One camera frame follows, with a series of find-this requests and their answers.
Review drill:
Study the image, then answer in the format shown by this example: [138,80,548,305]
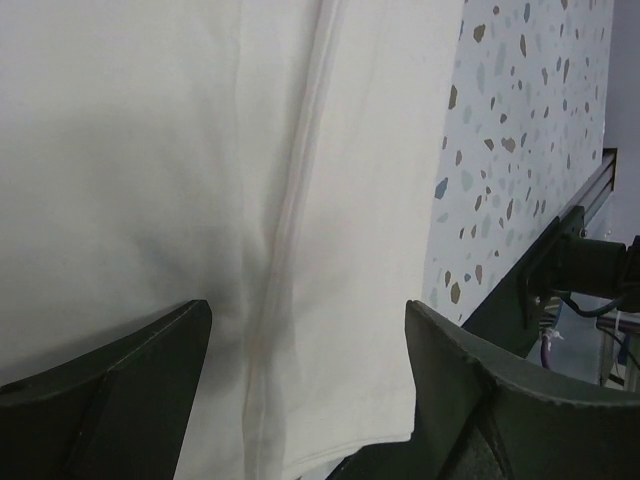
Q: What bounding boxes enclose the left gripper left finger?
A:
[1,300,212,479]

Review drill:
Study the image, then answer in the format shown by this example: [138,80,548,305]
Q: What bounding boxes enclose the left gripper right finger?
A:
[405,301,639,479]

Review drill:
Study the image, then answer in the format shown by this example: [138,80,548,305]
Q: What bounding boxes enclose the white t shirt red print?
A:
[1,1,464,479]

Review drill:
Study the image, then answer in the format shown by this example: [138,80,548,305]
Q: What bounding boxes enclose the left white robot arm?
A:
[1,235,639,479]

